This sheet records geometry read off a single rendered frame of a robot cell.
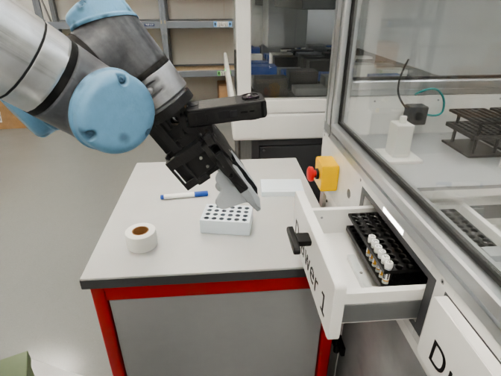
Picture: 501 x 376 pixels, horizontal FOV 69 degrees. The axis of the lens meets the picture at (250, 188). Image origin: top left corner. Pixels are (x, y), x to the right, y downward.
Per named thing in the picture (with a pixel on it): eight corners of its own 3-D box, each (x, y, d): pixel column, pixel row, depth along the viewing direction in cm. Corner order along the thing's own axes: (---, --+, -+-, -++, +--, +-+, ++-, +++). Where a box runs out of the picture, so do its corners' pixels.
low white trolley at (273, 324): (132, 473, 111) (78, 279, 76) (160, 316, 166) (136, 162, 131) (320, 456, 115) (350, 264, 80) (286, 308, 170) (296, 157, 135)
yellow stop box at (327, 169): (317, 192, 94) (320, 166, 91) (311, 180, 100) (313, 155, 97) (337, 191, 94) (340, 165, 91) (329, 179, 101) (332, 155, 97)
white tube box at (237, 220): (200, 233, 91) (199, 220, 90) (207, 215, 99) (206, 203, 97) (249, 236, 90) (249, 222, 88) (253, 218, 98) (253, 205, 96)
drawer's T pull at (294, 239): (293, 256, 61) (294, 249, 60) (285, 231, 67) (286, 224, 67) (314, 255, 61) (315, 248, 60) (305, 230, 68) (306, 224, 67)
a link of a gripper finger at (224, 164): (239, 187, 57) (206, 142, 55) (248, 181, 57) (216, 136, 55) (238, 198, 53) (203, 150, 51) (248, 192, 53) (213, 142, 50)
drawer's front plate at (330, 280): (327, 342, 55) (335, 286, 50) (292, 233, 81) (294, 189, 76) (338, 341, 55) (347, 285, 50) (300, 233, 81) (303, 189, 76)
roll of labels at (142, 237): (156, 234, 91) (154, 220, 89) (158, 251, 85) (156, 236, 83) (127, 238, 89) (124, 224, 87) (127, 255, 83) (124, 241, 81)
